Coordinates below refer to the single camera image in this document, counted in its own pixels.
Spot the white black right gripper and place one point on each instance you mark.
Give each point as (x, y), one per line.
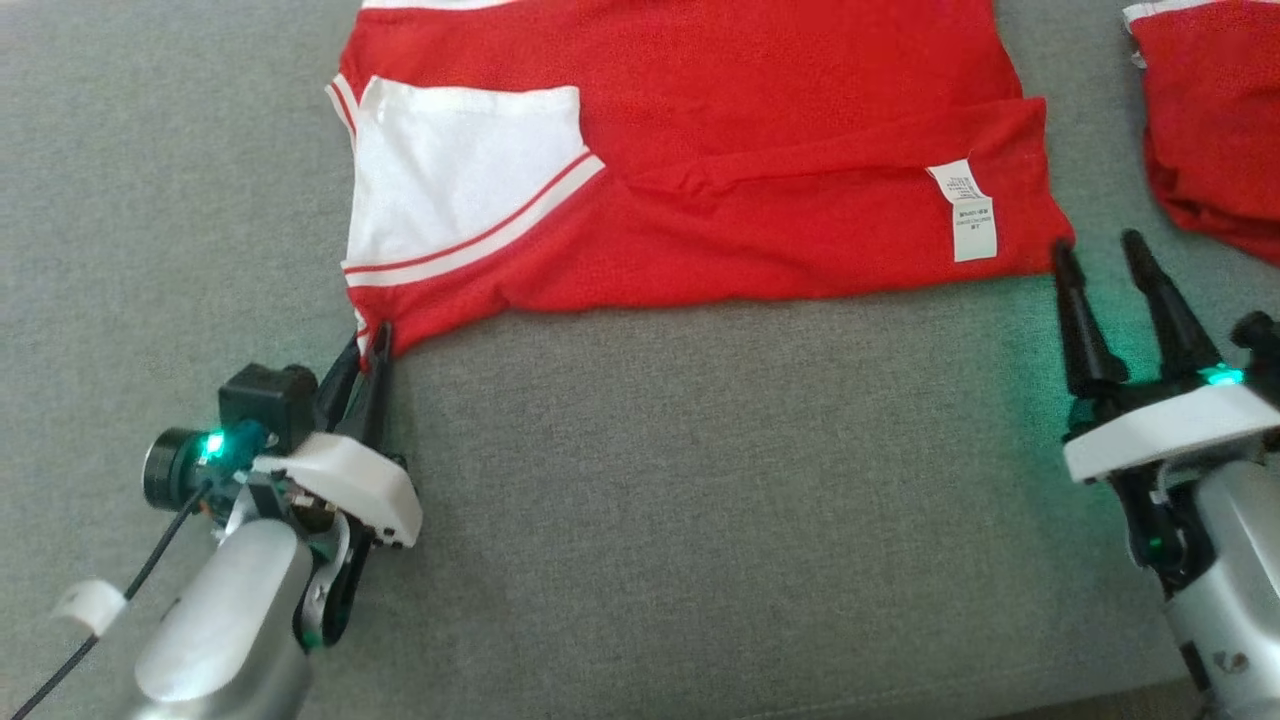
(1170, 430)

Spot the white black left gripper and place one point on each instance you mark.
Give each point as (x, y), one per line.
(350, 485)

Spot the red shorts white stripes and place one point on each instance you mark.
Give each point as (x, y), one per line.
(1215, 110)

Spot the red white jersey shirt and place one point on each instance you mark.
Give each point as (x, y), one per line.
(750, 120)

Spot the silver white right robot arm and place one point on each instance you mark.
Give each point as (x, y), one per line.
(1232, 565)

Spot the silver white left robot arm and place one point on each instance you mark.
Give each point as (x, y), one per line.
(220, 625)

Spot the grey fabric sofa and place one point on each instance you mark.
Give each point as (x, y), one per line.
(700, 500)

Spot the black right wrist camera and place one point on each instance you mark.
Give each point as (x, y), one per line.
(1262, 340)

